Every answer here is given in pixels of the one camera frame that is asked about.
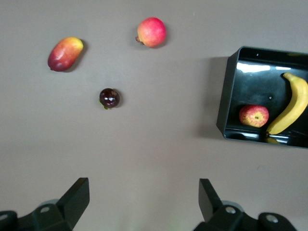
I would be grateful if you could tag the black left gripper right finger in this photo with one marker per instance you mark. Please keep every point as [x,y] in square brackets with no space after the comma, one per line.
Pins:
[226,216]

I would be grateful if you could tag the yellow banana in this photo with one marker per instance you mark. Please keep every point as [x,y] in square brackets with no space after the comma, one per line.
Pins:
[294,103]

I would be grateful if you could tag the brown table mat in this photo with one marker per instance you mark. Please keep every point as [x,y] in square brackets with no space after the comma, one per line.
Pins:
[154,144]

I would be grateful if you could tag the black plastic box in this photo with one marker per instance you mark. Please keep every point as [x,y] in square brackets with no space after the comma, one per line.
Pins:
[255,86]

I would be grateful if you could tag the dark purple plum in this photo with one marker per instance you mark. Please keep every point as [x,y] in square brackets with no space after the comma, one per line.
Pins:
[109,98]

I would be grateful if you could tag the lower red apple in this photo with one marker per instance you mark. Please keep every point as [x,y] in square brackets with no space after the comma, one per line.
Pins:
[152,32]

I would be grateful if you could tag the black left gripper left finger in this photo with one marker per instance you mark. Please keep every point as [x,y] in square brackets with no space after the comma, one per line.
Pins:
[60,211]

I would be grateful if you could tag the red yellow mango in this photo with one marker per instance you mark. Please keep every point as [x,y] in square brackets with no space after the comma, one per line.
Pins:
[63,55]

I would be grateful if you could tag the red yellow apple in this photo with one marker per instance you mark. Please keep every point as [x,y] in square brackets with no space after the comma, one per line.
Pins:
[253,116]

